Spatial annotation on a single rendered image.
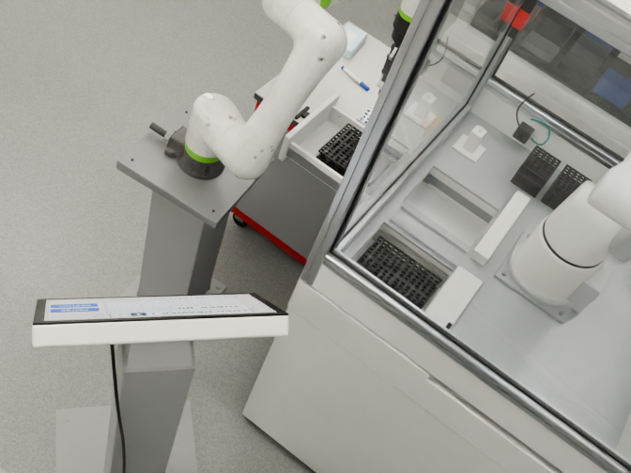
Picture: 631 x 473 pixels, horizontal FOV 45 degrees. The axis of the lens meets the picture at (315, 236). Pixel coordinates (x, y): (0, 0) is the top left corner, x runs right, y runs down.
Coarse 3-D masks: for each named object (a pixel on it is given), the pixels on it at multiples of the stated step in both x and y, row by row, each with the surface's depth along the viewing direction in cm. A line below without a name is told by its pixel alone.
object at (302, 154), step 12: (336, 108) 253; (336, 120) 256; (348, 120) 253; (324, 132) 254; (336, 132) 255; (300, 144) 248; (312, 144) 249; (324, 144) 250; (288, 156) 242; (300, 156) 239; (312, 156) 238; (312, 168) 240; (324, 168) 237; (324, 180) 240; (336, 180) 237
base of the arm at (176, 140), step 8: (152, 128) 237; (160, 128) 237; (184, 128) 238; (168, 136) 236; (176, 136) 235; (184, 136) 236; (168, 144) 236; (176, 144) 234; (184, 144) 234; (168, 152) 235; (176, 152) 236; (184, 152) 235; (184, 160) 234; (192, 160) 232; (184, 168) 234; (192, 168) 233; (200, 168) 233; (208, 168) 234; (216, 168) 235; (192, 176) 234; (200, 176) 234; (208, 176) 235; (216, 176) 237
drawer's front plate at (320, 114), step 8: (336, 96) 252; (328, 104) 248; (320, 112) 246; (328, 112) 253; (304, 120) 241; (312, 120) 244; (320, 120) 252; (296, 128) 238; (304, 128) 242; (312, 128) 249; (288, 136) 235; (296, 136) 239; (304, 136) 247; (288, 144) 238; (280, 152) 241
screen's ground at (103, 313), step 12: (48, 300) 176; (60, 300) 177; (72, 300) 177; (84, 300) 177; (96, 300) 178; (108, 300) 178; (120, 300) 178; (132, 300) 179; (156, 300) 179; (240, 300) 182; (252, 300) 182; (48, 312) 162; (72, 312) 162; (84, 312) 163; (96, 312) 163; (108, 312) 163; (120, 312) 164; (132, 312) 164; (264, 312) 167; (276, 312) 167
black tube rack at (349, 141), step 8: (352, 128) 249; (344, 136) 246; (352, 136) 251; (360, 136) 248; (336, 144) 243; (344, 144) 244; (352, 144) 249; (328, 152) 244; (336, 152) 241; (344, 152) 241; (352, 152) 246; (328, 160) 241; (336, 160) 242; (344, 160) 239; (336, 168) 240; (344, 168) 237
